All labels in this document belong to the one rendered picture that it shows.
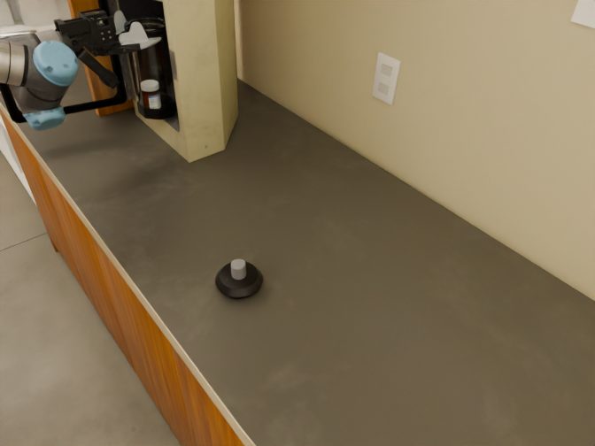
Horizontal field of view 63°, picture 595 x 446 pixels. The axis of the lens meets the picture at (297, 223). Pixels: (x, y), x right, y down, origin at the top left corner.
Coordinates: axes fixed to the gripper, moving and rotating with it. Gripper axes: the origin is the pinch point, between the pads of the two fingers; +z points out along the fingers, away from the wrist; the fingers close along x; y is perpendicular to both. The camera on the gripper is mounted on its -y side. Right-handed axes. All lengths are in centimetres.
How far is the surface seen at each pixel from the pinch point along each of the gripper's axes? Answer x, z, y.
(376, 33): -35, 43, 1
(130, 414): -12, -38, -122
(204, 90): -14.0, 5.8, -10.6
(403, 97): -46, 43, -11
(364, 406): -91, -13, -29
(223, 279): -57, -18, -25
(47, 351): 32, -52, -122
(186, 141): -13.8, -0.9, -22.5
